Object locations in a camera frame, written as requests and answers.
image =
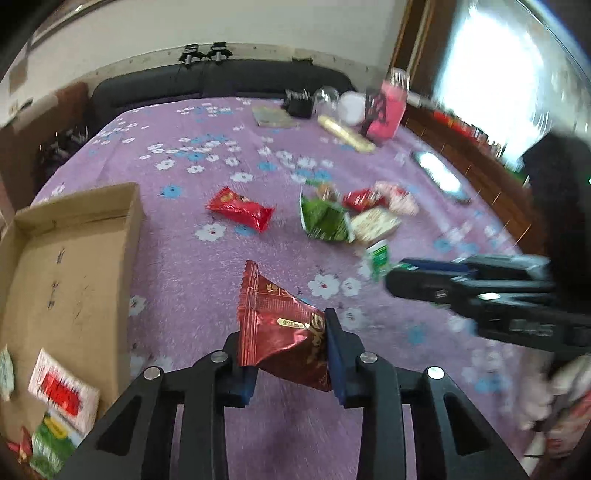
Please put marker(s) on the small green and white packet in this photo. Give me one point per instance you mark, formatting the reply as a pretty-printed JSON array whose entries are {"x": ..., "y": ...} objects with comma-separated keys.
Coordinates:
[{"x": 379, "y": 258}]

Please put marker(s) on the red patterned snack packet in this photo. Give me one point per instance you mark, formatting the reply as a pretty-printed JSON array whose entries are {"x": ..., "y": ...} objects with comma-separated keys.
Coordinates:
[{"x": 362, "y": 198}]

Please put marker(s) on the black padded headboard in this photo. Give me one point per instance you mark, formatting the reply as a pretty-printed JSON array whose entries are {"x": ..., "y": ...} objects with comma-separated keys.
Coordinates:
[{"x": 217, "y": 81}]

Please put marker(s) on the pink plastic jar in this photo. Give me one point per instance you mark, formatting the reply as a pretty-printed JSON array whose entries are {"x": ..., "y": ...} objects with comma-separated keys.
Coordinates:
[{"x": 387, "y": 108}]

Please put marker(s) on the white round lid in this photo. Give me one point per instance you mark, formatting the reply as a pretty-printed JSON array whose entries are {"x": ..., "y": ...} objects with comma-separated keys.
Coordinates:
[{"x": 352, "y": 107}]

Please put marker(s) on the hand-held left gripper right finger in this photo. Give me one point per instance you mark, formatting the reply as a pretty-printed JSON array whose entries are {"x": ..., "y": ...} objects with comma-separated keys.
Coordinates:
[{"x": 334, "y": 369}]

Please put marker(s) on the beige flat pad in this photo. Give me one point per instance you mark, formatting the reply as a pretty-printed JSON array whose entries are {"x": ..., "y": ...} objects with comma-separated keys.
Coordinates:
[{"x": 274, "y": 117}]

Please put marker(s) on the bright red snack packet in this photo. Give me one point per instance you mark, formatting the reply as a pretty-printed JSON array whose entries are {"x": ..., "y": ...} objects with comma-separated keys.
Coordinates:
[{"x": 240, "y": 208}]

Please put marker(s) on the dark red snack packet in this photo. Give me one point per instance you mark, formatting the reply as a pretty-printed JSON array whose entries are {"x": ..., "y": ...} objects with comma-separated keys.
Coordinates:
[{"x": 281, "y": 327}]

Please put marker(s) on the green and white snack packet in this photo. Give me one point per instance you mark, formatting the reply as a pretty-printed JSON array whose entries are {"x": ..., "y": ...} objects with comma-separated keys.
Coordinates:
[{"x": 51, "y": 445}]

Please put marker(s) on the pink and white snack packet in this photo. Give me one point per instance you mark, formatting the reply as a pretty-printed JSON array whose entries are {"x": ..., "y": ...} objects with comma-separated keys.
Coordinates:
[{"x": 399, "y": 196}]

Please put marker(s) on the gold wrapped roll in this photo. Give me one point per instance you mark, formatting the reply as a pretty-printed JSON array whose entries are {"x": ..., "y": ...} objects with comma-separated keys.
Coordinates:
[{"x": 346, "y": 134}]

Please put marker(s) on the beige snack packet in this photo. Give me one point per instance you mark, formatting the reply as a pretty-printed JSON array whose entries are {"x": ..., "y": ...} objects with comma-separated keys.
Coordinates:
[{"x": 375, "y": 225}]

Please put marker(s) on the small white snack packet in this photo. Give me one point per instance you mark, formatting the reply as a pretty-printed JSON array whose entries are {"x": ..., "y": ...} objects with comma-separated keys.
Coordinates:
[{"x": 5, "y": 374}]

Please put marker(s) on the dark tangled clutter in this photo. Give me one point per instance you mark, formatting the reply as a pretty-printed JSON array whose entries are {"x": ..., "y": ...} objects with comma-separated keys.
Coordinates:
[{"x": 62, "y": 150}]

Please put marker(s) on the cardboard box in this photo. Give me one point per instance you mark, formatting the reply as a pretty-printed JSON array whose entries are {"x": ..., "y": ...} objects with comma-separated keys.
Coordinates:
[{"x": 69, "y": 281}]

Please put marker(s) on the person's pale printed clothing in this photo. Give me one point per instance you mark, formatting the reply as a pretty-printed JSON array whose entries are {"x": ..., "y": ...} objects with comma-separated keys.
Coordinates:
[{"x": 545, "y": 397}]

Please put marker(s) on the black clamp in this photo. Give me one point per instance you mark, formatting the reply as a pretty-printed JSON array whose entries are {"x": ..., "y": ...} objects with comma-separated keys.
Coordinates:
[
  {"x": 219, "y": 50},
  {"x": 189, "y": 51}
]

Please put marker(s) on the person's right forearm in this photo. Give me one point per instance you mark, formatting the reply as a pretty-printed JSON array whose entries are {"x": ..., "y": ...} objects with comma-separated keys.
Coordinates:
[{"x": 561, "y": 207}]

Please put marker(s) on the small black device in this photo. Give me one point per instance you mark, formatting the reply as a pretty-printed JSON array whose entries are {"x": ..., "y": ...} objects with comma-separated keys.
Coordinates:
[{"x": 298, "y": 105}]

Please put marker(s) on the clear glass jar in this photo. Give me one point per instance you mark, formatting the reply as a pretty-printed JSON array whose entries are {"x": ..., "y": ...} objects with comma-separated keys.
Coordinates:
[{"x": 327, "y": 99}]

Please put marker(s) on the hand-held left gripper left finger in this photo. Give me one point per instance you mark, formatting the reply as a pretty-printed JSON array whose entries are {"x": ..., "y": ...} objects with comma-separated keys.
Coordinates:
[{"x": 244, "y": 385}]

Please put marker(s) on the smartphone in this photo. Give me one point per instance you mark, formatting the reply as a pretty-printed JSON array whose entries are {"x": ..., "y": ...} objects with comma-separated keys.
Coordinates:
[{"x": 438, "y": 173}]

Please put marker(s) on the small red snack packet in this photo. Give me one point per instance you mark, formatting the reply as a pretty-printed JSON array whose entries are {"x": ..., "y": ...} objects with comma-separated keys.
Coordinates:
[{"x": 21, "y": 447}]

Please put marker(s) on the wooden door frame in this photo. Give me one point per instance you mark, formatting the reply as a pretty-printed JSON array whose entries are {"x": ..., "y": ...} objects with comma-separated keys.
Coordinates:
[{"x": 418, "y": 37}]

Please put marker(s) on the purple floral blanket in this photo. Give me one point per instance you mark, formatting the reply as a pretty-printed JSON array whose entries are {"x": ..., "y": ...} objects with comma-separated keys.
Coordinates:
[{"x": 207, "y": 152}]

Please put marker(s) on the small brown snack packet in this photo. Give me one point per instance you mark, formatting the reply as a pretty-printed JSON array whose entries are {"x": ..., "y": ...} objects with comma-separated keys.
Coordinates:
[{"x": 325, "y": 190}]

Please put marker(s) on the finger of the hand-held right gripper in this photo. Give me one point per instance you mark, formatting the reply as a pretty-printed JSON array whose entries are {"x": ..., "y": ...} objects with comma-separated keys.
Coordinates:
[
  {"x": 425, "y": 288},
  {"x": 429, "y": 265}
]

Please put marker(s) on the white and red snack packet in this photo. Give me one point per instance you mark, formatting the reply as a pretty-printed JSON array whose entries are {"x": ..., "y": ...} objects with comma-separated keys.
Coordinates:
[{"x": 62, "y": 390}]

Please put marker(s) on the dark wooden cabinet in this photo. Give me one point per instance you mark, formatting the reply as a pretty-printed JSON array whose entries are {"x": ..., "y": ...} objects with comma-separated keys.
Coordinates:
[{"x": 480, "y": 170}]

